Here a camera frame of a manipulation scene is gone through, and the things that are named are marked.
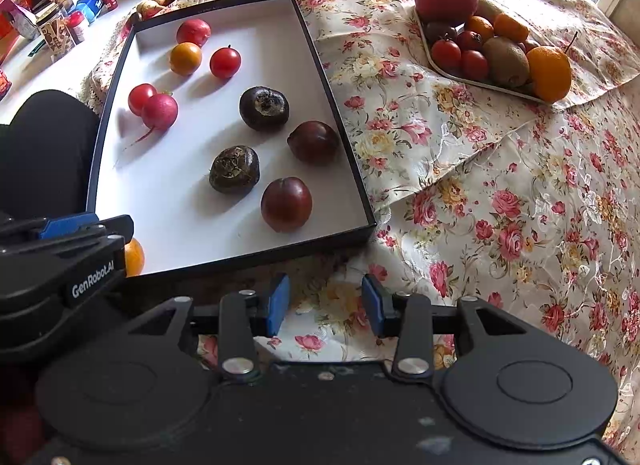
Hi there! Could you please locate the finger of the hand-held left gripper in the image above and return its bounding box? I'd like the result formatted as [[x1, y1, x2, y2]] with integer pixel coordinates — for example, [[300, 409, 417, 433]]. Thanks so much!
[[0, 213, 134, 246]]

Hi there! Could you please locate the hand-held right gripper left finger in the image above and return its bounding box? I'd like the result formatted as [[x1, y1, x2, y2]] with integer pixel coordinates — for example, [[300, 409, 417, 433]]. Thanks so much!
[[127, 273, 291, 382]]

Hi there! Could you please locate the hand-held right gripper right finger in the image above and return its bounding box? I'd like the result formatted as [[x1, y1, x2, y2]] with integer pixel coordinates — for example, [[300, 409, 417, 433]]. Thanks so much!
[[361, 273, 531, 380]]

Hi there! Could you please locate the orange mandarin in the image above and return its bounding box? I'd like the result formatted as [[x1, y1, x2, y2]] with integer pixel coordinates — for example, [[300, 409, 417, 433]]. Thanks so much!
[[124, 238, 146, 278], [494, 13, 530, 43], [464, 16, 496, 42]]

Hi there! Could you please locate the dark red plum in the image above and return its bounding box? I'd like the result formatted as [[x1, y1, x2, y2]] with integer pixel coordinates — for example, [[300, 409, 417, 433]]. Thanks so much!
[[260, 176, 314, 234], [287, 120, 341, 166]]

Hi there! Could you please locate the black box with white interior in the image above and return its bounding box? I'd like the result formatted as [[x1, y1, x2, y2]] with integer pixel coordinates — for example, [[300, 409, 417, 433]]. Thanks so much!
[[86, 0, 377, 280]]

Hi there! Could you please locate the red cherry tomato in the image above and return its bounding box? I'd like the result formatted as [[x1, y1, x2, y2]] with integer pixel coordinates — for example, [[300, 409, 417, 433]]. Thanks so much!
[[209, 46, 242, 80], [128, 83, 158, 116]]

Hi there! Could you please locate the pink radish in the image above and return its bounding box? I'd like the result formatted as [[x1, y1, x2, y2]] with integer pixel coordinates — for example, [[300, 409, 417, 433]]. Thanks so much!
[[132, 91, 179, 146], [176, 19, 212, 46]]

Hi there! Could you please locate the yellow cherry tomato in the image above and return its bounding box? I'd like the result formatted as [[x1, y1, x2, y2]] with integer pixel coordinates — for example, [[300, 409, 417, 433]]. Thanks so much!
[[169, 42, 203, 77]]

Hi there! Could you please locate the white tray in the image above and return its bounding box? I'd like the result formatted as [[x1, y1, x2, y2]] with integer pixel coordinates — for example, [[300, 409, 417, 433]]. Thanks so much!
[[412, 0, 556, 104]]

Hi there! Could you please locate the person's black trouser leg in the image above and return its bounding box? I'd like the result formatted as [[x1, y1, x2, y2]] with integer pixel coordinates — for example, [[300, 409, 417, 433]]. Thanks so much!
[[0, 90, 101, 226]]

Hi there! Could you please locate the floral tablecloth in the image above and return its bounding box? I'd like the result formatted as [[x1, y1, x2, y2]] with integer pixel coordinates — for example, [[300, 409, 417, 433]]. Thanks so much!
[[82, 0, 640, 453]]

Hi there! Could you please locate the brown patterned jar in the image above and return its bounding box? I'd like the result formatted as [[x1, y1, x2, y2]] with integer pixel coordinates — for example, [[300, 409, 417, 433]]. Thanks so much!
[[37, 7, 76, 62]]

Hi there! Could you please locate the small red-capped bottle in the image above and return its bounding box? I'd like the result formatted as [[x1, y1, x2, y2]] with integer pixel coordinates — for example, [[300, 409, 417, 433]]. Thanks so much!
[[66, 11, 88, 44]]

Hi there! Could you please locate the pink packet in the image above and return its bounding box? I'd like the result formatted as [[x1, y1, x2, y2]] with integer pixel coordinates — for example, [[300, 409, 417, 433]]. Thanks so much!
[[0, 0, 41, 40]]

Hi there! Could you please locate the blue tissue pack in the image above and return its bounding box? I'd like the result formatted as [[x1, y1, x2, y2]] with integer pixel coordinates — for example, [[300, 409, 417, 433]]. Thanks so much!
[[75, 0, 108, 23]]

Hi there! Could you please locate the brown kiwi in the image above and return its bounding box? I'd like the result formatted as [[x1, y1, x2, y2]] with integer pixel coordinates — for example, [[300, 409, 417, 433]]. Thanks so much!
[[482, 36, 531, 89], [475, 0, 501, 23]]

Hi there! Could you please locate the large orange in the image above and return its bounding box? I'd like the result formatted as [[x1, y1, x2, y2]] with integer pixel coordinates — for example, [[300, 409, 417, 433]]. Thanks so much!
[[526, 46, 572, 104]]

